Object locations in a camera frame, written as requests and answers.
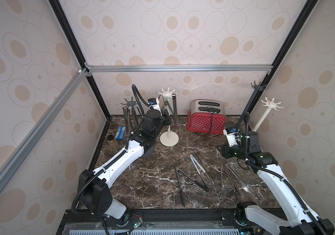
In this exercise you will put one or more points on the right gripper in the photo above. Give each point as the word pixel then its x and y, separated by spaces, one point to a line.
pixel 226 150

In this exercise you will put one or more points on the dark grey rack back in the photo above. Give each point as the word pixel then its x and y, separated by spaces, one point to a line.
pixel 258 90

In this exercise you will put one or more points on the dark grey utensil rack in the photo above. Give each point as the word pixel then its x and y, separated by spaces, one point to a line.
pixel 131 103

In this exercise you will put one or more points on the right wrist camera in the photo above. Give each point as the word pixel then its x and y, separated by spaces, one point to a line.
pixel 231 135

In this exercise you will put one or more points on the brown spice jar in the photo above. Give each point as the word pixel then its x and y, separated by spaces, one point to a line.
pixel 112 141

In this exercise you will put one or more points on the green tongs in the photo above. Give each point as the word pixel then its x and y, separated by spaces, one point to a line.
pixel 168 105

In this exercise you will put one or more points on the red white toaster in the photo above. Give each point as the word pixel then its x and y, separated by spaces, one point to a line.
pixel 206 116

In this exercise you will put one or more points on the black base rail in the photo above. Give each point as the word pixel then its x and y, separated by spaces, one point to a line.
pixel 175 222

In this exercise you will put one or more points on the horizontal aluminium bar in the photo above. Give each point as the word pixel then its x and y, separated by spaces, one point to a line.
pixel 178 68

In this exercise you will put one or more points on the steel tongs far right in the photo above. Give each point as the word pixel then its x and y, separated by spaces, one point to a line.
pixel 237 182

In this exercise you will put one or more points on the white utensil rack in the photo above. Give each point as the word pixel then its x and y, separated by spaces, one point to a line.
pixel 168 138
pixel 269 105

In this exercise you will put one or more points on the blue small package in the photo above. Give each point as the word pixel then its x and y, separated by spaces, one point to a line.
pixel 120 133

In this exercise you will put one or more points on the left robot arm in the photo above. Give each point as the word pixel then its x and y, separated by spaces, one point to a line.
pixel 93 193

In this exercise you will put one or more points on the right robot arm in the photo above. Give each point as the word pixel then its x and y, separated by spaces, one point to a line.
pixel 300 218

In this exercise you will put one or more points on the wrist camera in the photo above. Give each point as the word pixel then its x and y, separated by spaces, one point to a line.
pixel 231 135
pixel 154 104

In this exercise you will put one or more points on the diagonal aluminium bar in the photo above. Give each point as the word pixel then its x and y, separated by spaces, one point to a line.
pixel 11 166

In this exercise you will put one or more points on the small steel tongs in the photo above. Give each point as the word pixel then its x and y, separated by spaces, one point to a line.
pixel 200 170

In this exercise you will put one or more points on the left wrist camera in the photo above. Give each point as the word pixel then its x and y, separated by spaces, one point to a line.
pixel 154 104

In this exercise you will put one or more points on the thin steel tongs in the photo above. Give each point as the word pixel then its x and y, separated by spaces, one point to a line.
pixel 134 117

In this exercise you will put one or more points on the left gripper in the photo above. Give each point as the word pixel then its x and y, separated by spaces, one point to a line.
pixel 164 113

